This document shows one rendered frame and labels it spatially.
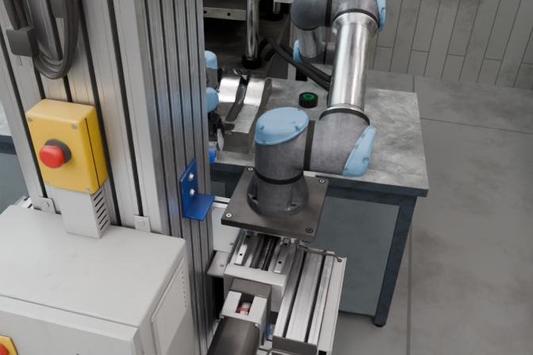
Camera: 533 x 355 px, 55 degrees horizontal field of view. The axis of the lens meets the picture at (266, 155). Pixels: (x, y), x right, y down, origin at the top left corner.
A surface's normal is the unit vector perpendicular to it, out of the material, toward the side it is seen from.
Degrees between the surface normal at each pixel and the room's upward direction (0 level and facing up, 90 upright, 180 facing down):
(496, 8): 90
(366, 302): 90
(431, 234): 0
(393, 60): 90
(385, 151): 0
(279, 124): 7
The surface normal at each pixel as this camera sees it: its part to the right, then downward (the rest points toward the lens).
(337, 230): -0.18, 0.55
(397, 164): 0.03, -0.82
